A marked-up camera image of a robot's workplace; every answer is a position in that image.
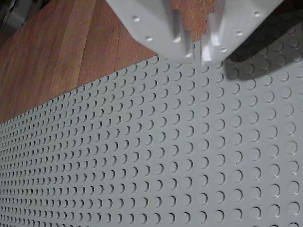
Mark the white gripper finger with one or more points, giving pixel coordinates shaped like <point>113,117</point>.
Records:
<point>154,28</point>
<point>234,21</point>

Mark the grey studded lego baseplate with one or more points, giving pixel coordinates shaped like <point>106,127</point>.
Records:
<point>151,146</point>

